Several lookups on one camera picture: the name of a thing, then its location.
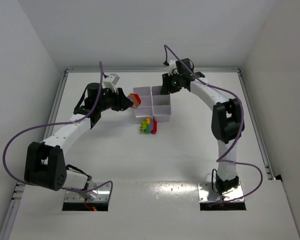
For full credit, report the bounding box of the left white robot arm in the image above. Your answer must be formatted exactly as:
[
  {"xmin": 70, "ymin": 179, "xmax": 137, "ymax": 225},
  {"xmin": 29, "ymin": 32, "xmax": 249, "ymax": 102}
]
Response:
[{"xmin": 24, "ymin": 83, "xmax": 134, "ymax": 191}]

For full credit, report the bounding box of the red orange lego stack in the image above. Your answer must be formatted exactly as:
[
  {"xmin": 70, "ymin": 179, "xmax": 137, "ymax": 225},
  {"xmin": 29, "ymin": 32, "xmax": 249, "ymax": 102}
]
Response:
[{"xmin": 127, "ymin": 93, "xmax": 142, "ymax": 109}]

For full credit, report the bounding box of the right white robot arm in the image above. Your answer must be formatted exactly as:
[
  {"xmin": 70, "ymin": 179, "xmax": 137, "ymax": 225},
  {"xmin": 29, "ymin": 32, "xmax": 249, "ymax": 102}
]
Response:
[{"xmin": 160, "ymin": 58, "xmax": 245, "ymax": 194}]

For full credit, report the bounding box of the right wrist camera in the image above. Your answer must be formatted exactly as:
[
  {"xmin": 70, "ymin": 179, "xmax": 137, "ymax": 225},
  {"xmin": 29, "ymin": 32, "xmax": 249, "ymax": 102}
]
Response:
[{"xmin": 163, "ymin": 59, "xmax": 179, "ymax": 76}]

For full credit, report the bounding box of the metal base plate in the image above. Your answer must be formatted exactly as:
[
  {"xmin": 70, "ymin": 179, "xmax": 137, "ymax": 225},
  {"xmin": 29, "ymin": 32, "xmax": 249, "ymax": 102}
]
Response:
[
  {"xmin": 197, "ymin": 182, "xmax": 245, "ymax": 204},
  {"xmin": 64, "ymin": 180, "xmax": 113, "ymax": 204}
]

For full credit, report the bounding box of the white six-compartment container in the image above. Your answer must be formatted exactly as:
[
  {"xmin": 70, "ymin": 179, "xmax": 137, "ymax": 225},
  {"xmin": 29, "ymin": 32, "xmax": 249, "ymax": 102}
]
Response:
[{"xmin": 133, "ymin": 85, "xmax": 172, "ymax": 124}]

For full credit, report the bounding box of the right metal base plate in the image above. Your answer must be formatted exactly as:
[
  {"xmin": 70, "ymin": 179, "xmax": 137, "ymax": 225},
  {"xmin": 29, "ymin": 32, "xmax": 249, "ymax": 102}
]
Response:
[{"xmin": 197, "ymin": 182, "xmax": 245, "ymax": 204}]

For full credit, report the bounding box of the multicolour lego cluster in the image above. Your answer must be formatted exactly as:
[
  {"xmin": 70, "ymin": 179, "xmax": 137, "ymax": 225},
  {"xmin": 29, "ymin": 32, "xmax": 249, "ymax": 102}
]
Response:
[{"xmin": 140, "ymin": 118, "xmax": 158, "ymax": 135}]

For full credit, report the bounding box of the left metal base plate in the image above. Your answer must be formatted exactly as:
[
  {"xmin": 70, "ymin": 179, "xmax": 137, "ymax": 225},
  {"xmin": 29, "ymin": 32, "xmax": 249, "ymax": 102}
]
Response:
[{"xmin": 64, "ymin": 180, "xmax": 113, "ymax": 204}]

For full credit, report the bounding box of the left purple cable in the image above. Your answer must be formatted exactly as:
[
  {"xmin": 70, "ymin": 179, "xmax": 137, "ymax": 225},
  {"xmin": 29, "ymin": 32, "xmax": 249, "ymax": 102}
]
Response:
[{"xmin": 2, "ymin": 61, "xmax": 113, "ymax": 201}]

